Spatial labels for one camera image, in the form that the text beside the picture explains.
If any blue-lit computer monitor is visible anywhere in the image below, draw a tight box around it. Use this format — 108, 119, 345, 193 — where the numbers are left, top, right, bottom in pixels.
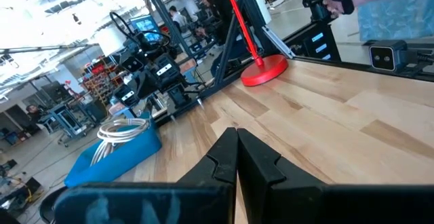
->
130, 14, 161, 44

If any red storage shelf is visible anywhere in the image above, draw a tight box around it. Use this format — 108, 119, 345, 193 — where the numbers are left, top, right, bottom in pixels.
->
82, 62, 115, 100

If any black depth camera box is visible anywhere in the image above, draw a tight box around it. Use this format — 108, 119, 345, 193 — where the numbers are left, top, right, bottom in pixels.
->
368, 39, 410, 73

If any person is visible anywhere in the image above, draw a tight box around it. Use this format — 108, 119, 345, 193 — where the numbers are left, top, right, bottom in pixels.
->
195, 0, 254, 79
168, 5, 188, 29
25, 104, 47, 125

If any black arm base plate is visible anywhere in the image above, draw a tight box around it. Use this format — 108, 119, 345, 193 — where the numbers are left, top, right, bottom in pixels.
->
165, 91, 204, 116

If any person's leg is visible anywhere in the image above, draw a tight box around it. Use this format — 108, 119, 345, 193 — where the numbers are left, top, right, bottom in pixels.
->
357, 0, 434, 42

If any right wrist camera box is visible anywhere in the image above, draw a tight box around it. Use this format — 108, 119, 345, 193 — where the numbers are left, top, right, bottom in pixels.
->
119, 50, 146, 74

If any red desk lamp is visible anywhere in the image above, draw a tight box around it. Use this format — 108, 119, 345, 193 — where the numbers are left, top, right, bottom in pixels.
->
220, 0, 290, 88

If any grey metal workbench frame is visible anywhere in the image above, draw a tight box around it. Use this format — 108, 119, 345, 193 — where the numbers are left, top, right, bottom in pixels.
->
47, 100, 91, 147

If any black box with blue lights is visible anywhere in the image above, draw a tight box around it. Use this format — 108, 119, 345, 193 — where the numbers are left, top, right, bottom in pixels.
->
302, 22, 342, 62

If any large blue plastic bin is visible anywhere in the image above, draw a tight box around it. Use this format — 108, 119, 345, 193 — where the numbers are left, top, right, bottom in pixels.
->
63, 112, 163, 188

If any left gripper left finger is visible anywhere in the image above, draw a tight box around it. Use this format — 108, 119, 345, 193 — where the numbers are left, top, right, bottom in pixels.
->
54, 127, 238, 224

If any person's hand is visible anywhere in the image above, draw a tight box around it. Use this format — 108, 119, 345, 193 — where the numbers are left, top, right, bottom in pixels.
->
321, 0, 355, 18

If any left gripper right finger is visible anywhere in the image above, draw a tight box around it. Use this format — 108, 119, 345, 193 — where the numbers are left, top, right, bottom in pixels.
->
237, 128, 434, 224

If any white USB cable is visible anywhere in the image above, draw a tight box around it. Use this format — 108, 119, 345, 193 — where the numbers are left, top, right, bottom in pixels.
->
89, 139, 118, 168
96, 117, 151, 144

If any silver metal bracket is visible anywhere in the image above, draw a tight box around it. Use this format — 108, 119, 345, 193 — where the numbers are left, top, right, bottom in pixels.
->
261, 25, 296, 59

